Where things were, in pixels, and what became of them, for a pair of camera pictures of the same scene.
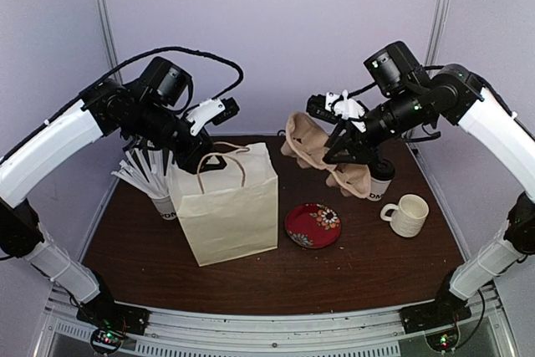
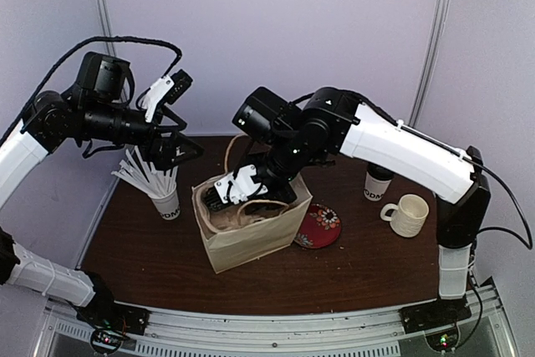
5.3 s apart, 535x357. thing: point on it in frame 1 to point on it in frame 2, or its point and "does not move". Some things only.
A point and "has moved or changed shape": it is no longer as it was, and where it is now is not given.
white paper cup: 378,187 does not move
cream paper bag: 231,213 has moved or changed shape
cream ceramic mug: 409,217 does not move
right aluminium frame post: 440,12 does not move
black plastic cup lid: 382,169 does not move
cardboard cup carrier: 307,142 to 229,216
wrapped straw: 135,185 does not move
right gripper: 353,140 to 287,195
